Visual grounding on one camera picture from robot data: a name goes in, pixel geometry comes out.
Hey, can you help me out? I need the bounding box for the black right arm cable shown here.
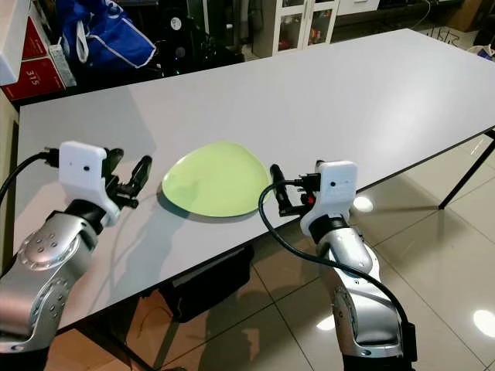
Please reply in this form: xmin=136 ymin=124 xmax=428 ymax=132
xmin=258 ymin=179 xmax=418 ymax=362

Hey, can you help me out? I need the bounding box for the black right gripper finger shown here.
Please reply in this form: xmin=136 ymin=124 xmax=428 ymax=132
xmin=268 ymin=164 xmax=292 ymax=216

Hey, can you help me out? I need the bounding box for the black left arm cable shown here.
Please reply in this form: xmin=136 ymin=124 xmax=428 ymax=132
xmin=0 ymin=148 xmax=62 ymax=203

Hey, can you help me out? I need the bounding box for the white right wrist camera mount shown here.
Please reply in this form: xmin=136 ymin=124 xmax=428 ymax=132
xmin=302 ymin=159 xmax=359 ymax=234

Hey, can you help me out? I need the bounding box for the blue bag with white trim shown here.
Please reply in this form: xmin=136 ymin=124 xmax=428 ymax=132
xmin=56 ymin=0 xmax=158 ymax=73

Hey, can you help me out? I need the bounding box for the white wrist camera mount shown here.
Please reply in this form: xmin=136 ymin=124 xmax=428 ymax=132
xmin=59 ymin=141 xmax=111 ymax=209
xmin=302 ymin=159 xmax=359 ymax=234

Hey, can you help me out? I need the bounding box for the red cardboard box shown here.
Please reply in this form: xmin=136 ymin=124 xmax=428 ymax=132
xmin=2 ymin=15 xmax=69 ymax=102

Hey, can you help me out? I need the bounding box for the light green plate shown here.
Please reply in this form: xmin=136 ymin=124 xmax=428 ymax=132
xmin=161 ymin=139 xmax=272 ymax=219

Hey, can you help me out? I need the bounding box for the black table leg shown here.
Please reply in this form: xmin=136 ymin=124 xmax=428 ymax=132
xmin=439 ymin=129 xmax=495 ymax=210
xmin=76 ymin=308 xmax=172 ymax=371

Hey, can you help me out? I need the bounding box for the white glass door cabinet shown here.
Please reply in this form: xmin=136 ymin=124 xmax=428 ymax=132
xmin=274 ymin=0 xmax=343 ymax=57

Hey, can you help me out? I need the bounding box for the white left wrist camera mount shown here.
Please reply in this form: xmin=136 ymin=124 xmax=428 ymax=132
xmin=59 ymin=141 xmax=111 ymax=209

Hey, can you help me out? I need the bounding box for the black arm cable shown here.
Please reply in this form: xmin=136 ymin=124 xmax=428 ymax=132
xmin=0 ymin=148 xmax=62 ymax=203
xmin=258 ymin=179 xmax=418 ymax=362

